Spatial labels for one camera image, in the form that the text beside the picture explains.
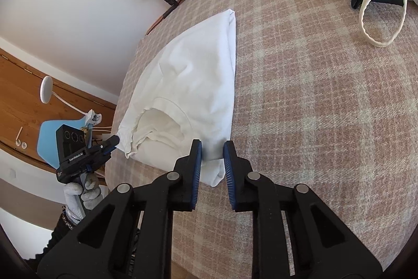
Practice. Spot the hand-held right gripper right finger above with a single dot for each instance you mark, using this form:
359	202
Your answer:
228	174

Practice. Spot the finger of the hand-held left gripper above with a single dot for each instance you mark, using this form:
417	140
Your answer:
111	143

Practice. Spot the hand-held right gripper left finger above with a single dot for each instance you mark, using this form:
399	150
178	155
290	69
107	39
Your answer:
197	168

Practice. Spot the white t-shirt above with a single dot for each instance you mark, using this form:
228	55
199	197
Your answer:
196	69

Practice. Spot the person's left forearm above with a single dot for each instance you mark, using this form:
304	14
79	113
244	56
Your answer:
62	236

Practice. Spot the person's left hand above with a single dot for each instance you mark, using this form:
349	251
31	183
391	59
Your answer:
75	200

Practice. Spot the light blue chair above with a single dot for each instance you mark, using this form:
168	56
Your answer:
47	141

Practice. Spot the small white stick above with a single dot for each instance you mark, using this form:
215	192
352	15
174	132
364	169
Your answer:
19	134

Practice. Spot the white desk lamp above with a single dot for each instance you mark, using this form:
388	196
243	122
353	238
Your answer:
45	89

